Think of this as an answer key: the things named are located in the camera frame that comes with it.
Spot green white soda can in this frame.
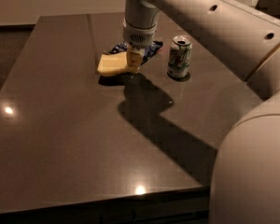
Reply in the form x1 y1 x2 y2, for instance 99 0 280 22
167 35 192 78

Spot dark cabinet drawers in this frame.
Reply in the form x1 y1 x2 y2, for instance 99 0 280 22
0 187 210 224

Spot yellow sponge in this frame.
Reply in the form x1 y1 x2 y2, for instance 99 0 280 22
97 52 140 77

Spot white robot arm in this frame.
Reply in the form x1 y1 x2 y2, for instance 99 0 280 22
124 0 280 224

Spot blue chip bag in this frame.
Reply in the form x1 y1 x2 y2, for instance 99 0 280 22
105 40 163 64

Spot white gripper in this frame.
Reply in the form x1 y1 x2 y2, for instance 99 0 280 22
123 20 157 74

